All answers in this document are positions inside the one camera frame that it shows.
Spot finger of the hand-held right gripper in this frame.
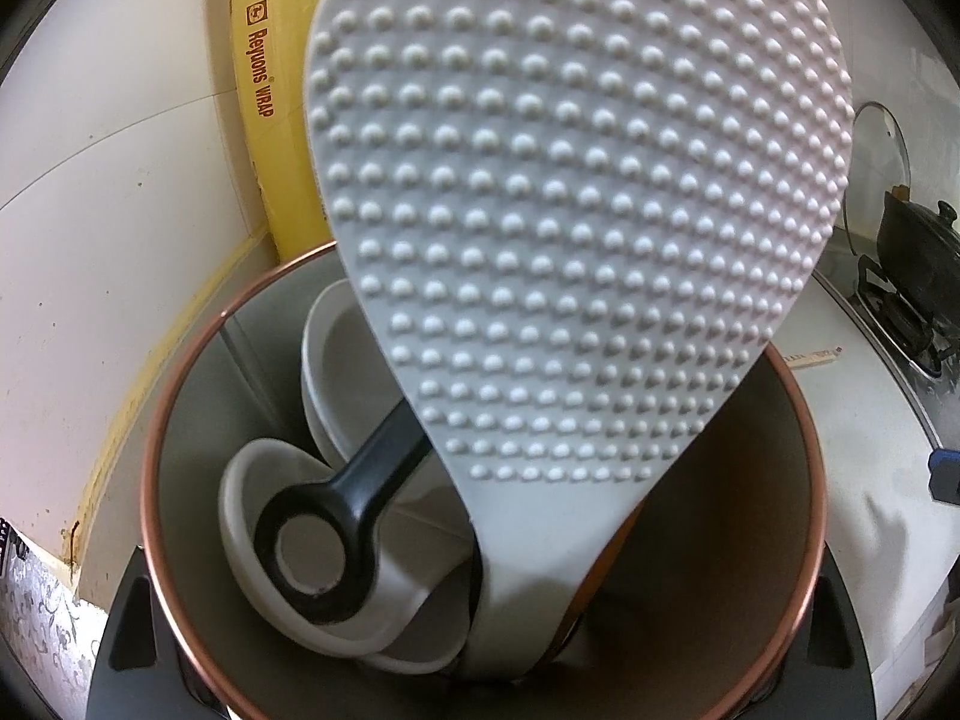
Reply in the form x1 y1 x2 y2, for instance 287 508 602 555
928 448 960 503

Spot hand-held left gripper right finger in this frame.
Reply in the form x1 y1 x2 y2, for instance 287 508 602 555
776 576 875 720

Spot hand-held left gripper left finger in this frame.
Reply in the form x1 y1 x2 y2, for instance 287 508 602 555
86 547 226 720

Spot red metal canister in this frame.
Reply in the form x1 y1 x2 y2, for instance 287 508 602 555
140 240 826 720

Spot black ring-handled utensil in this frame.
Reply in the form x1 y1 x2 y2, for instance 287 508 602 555
253 396 437 626

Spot white ceramic spoon blue lettering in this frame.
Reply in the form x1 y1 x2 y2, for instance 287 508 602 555
300 277 451 511

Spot white dimpled rice paddle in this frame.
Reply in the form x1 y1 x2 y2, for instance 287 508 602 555
304 0 856 683

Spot steel gas stove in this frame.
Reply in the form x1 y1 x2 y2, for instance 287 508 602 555
810 255 960 466

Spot paper-wrapped chopsticks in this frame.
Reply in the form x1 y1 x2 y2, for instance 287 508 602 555
782 343 842 370

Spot black lidded pot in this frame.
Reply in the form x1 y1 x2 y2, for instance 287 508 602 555
876 191 960 301

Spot glass pot lid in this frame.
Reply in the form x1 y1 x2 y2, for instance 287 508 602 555
840 101 912 241

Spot yellow cling wrap roll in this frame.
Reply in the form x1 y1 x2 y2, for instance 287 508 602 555
229 0 353 263

